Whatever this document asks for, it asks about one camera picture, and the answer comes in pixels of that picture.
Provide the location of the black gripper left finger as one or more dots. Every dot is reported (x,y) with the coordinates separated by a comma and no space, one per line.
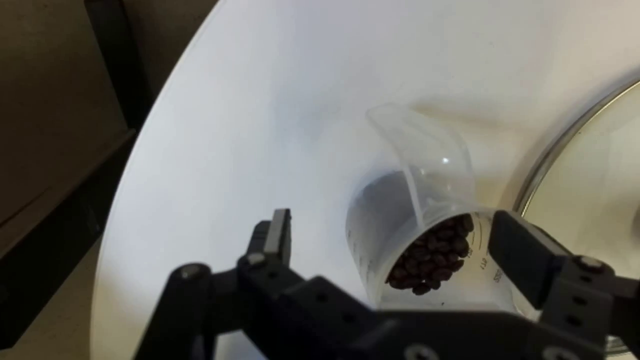
(267,293)

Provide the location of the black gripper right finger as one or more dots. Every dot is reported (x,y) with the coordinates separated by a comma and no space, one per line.
(533,260)

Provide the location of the glass pot lid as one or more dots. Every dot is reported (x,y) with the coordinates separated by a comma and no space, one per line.
(587,187)

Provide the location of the clear plastic measuring jug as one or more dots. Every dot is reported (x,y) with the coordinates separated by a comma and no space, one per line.
(427,181)

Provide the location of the black cabinet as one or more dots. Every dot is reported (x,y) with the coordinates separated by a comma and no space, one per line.
(53,283)

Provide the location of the dark coffee beans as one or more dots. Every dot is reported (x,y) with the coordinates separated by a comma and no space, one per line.
(433,256)

